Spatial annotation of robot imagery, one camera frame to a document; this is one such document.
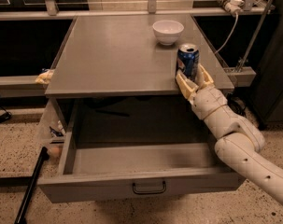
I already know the grey open drawer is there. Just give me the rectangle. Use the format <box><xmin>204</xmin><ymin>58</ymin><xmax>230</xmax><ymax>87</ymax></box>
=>
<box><xmin>38</xmin><ymin>96</ymin><xmax>245</xmax><ymax>203</ymax></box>

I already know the white power cable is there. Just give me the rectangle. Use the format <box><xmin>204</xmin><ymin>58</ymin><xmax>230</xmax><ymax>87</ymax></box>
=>
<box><xmin>214</xmin><ymin>12</ymin><xmax>240</xmax><ymax>55</ymax></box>

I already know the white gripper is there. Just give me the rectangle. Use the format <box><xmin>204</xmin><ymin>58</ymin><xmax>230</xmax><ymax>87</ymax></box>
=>
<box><xmin>176</xmin><ymin>64</ymin><xmax>227</xmax><ymax>120</ymax></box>

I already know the grey metal rail frame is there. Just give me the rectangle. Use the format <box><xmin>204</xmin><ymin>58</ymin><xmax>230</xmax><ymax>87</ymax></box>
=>
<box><xmin>0</xmin><ymin>0</ymin><xmax>275</xmax><ymax>97</ymax></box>

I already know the black drawer handle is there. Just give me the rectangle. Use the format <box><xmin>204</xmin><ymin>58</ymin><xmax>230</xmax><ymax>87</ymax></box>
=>
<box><xmin>132</xmin><ymin>181</ymin><xmax>167</xmax><ymax>195</ymax></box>

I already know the black pole on floor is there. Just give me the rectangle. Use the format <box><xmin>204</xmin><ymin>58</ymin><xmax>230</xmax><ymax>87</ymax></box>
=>
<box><xmin>14</xmin><ymin>147</ymin><xmax>50</xmax><ymax>224</ymax></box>

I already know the grey cabinet counter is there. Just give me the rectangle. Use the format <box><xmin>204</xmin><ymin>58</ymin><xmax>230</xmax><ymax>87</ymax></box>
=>
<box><xmin>46</xmin><ymin>14</ymin><xmax>233</xmax><ymax>98</ymax></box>

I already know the clear plastic bag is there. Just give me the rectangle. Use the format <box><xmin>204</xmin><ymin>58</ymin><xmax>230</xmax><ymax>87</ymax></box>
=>
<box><xmin>35</xmin><ymin>99</ymin><xmax>67</xmax><ymax>158</ymax></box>

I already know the yellow crumpled snack bag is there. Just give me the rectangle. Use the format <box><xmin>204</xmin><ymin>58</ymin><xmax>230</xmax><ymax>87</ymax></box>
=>
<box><xmin>35</xmin><ymin>70</ymin><xmax>54</xmax><ymax>85</ymax></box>

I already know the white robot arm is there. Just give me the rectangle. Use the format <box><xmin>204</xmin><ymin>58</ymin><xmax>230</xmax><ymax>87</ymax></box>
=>
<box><xmin>176</xmin><ymin>66</ymin><xmax>283</xmax><ymax>206</ymax></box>

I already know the white ceramic bowl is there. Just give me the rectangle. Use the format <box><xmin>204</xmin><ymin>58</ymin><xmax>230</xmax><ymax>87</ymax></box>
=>
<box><xmin>152</xmin><ymin>20</ymin><xmax>184</xmax><ymax>46</ymax></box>

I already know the blue pepsi can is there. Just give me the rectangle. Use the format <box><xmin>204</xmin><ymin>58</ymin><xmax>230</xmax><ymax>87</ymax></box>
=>
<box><xmin>176</xmin><ymin>43</ymin><xmax>199</xmax><ymax>81</ymax></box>

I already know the black cable bundle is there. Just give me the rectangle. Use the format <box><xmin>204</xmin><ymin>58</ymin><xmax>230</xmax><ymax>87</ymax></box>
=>
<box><xmin>228</xmin><ymin>93</ymin><xmax>251</xmax><ymax>119</ymax></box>

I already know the white power strip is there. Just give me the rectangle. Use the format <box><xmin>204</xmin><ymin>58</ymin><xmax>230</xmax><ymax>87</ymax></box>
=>
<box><xmin>216</xmin><ymin>0</ymin><xmax>244</xmax><ymax>16</ymax></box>

